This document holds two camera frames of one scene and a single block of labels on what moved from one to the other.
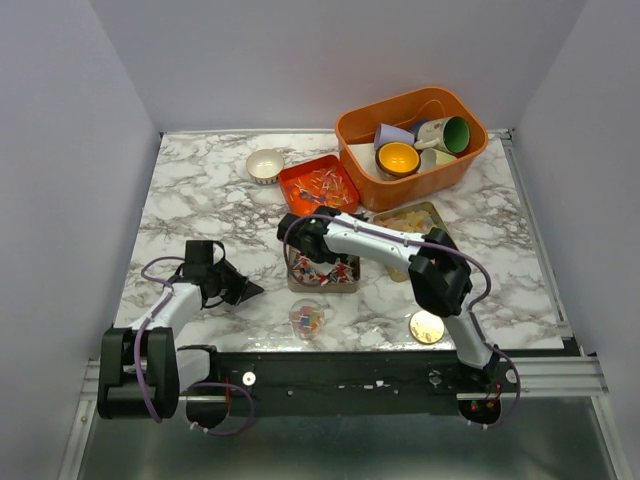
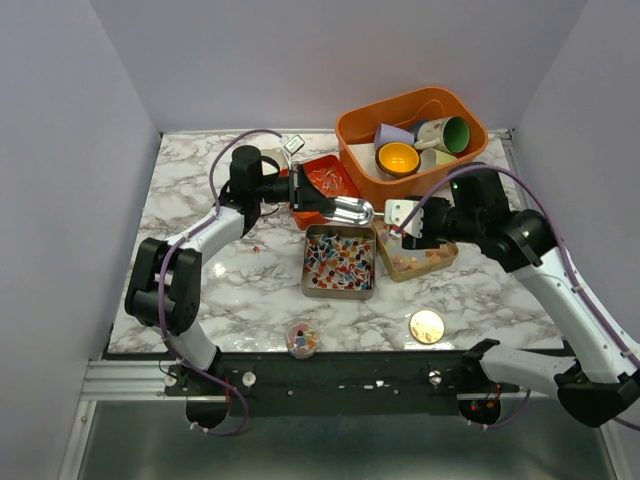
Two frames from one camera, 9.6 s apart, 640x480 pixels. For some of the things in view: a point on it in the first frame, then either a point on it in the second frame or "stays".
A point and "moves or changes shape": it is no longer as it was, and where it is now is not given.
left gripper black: x=243 y=289 to x=306 y=196
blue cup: x=416 y=126 stays
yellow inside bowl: x=398 y=159 stays
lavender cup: x=386 y=133 stays
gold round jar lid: x=426 y=328 stays
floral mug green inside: x=448 y=133 stays
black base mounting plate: x=397 y=383 stays
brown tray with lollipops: x=339 y=275 moves or changes shape
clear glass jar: x=308 y=317 to x=302 y=339
